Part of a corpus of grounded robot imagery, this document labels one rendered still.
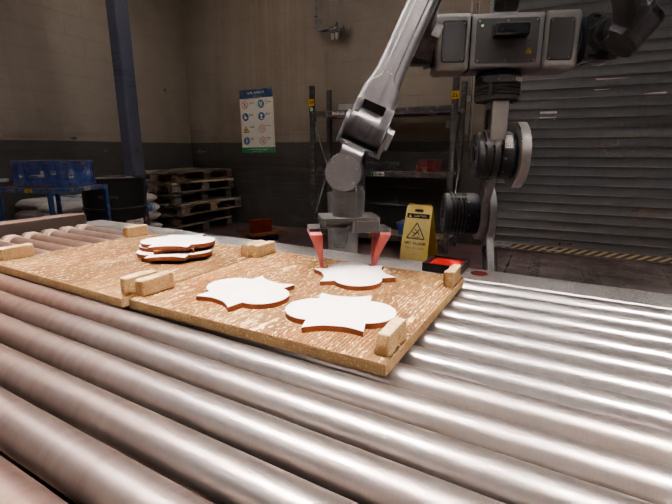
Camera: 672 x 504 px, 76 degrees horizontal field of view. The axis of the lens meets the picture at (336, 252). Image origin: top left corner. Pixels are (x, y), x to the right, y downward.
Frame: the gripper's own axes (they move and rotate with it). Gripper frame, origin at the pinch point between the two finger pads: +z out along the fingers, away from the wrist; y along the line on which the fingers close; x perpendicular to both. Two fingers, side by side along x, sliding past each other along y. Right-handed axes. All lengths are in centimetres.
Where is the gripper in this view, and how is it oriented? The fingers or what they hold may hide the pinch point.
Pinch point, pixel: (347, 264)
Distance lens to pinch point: 78.4
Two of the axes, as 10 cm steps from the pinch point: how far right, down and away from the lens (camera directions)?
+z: 0.0, 9.7, 2.4
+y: 9.9, -0.3, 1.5
